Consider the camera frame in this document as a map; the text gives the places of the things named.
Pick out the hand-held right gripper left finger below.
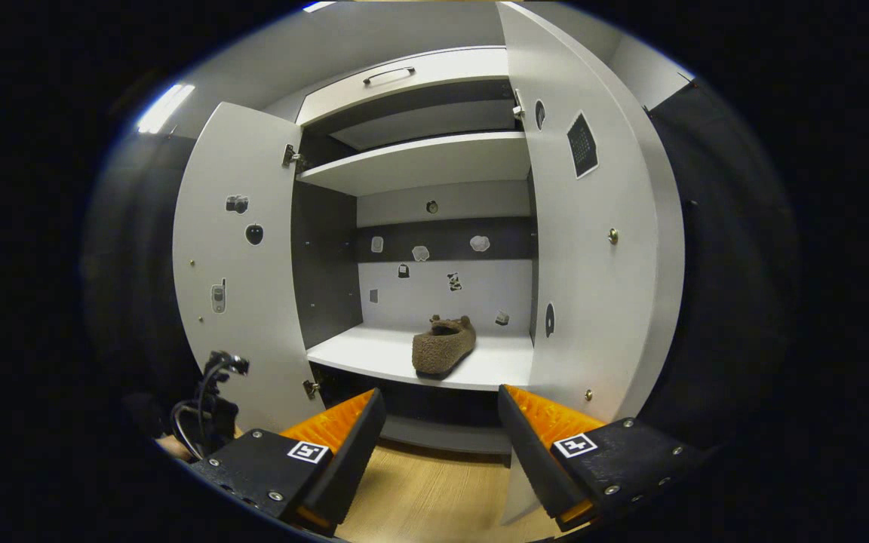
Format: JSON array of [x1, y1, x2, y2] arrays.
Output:
[[189, 388, 388, 538]]

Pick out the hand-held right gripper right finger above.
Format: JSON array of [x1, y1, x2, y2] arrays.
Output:
[[498, 383, 714, 532]]

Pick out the white camera sticker cabinet door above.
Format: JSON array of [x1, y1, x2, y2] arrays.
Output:
[[172, 102, 326, 434]]

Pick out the white shoe cabinet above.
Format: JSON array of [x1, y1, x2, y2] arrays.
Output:
[[287, 45, 537, 457]]

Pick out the brown fuzzy shoe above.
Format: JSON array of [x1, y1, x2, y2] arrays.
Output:
[[412, 314, 477, 380]]

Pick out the white cat sticker cabinet door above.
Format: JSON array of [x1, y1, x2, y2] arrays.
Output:
[[496, 0, 686, 526]]

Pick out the white cabinet drawer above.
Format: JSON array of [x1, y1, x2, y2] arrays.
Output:
[[296, 47, 511, 125]]

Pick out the black backdrop cloth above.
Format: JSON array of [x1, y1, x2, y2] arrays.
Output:
[[84, 132, 201, 438], [642, 75, 801, 453]]

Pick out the black cable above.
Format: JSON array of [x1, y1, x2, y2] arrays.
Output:
[[170, 360, 228, 461]]

